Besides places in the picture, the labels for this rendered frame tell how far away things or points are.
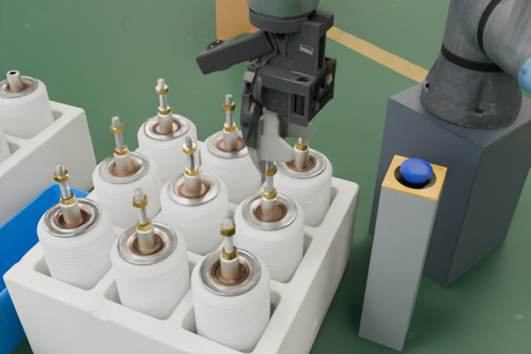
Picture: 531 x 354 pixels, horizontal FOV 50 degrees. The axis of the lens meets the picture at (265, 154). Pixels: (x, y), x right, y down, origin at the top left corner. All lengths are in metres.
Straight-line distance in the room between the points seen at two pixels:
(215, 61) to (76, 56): 1.16
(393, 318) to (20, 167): 0.67
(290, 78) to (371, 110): 0.89
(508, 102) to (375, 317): 0.38
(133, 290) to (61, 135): 0.47
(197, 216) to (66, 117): 0.45
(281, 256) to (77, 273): 0.27
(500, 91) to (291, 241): 0.38
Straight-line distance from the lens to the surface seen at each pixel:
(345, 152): 1.32
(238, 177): 0.89
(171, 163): 0.94
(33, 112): 1.13
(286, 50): 0.62
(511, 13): 0.79
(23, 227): 1.08
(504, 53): 0.78
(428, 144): 0.93
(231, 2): 1.77
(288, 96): 0.63
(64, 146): 1.16
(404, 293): 0.87
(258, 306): 0.71
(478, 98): 0.90
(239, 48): 0.64
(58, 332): 0.89
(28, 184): 1.11
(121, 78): 1.65
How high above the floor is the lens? 0.78
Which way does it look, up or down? 37 degrees down
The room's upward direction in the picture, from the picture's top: straight up
